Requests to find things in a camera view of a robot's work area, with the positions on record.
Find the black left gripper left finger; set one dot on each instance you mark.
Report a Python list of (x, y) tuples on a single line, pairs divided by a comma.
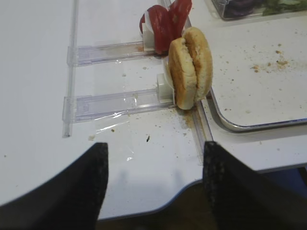
[(69, 201)]

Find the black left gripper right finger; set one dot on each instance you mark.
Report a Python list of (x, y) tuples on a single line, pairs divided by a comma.
[(243, 199)]

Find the bun slice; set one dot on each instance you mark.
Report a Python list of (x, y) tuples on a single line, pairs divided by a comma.
[(200, 53), (183, 73)]

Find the white pusher block tomato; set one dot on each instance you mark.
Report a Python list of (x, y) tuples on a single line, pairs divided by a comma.
[(148, 37)]

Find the red tomato slices stack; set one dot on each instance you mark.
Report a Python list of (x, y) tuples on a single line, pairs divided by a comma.
[(167, 23)]

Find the green lettuce leaves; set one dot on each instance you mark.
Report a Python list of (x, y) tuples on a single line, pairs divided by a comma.
[(280, 6)]

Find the clear acrylic strip outer left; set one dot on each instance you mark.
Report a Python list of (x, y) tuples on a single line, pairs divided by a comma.
[(68, 105)]

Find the clear acrylic strip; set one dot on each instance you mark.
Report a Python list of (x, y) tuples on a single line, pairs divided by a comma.
[(200, 129), (68, 105)]

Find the clear acrylic strip inner left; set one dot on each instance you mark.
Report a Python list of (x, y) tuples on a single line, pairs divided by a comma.
[(200, 129)]

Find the metal baking tray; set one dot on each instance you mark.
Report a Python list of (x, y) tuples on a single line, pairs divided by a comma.
[(259, 67)]

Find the white pusher block bun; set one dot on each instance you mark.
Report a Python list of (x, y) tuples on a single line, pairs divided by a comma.
[(165, 87)]

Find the clear plastic food container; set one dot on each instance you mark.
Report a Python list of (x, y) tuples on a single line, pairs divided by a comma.
[(220, 7)]

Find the purple cabbage leaves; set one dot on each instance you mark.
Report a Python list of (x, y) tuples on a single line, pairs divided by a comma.
[(239, 8)]

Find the clear rail lower left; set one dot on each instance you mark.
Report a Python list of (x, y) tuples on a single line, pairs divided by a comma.
[(88, 108)]

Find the clear rail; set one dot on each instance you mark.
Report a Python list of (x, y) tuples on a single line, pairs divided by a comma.
[(88, 55), (88, 108)]

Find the clear rail upper left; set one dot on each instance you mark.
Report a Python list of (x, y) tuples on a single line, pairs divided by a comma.
[(88, 55)]

